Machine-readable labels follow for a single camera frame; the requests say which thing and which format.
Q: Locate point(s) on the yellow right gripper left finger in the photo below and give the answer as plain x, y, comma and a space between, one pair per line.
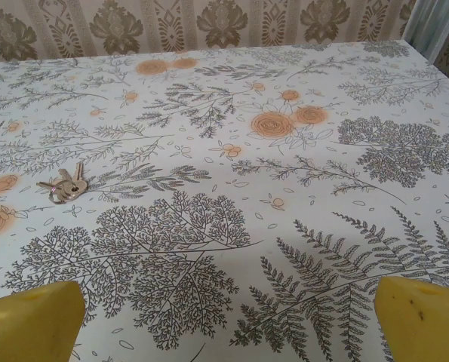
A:
31, 324

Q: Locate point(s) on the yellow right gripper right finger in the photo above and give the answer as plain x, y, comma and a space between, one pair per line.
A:
424, 328

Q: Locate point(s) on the floral patterned tablecloth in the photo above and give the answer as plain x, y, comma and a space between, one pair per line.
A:
224, 196

